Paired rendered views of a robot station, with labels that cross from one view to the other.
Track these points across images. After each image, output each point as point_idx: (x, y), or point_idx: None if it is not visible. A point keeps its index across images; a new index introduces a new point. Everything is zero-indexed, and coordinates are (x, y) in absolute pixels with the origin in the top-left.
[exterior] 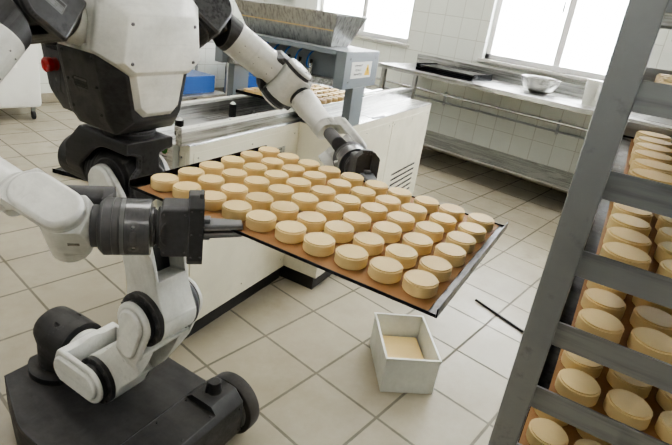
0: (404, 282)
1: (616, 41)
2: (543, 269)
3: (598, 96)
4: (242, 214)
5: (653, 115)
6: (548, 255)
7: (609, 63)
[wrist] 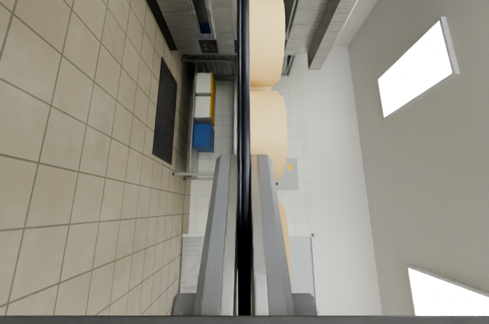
0: None
1: None
2: None
3: None
4: None
5: None
6: None
7: None
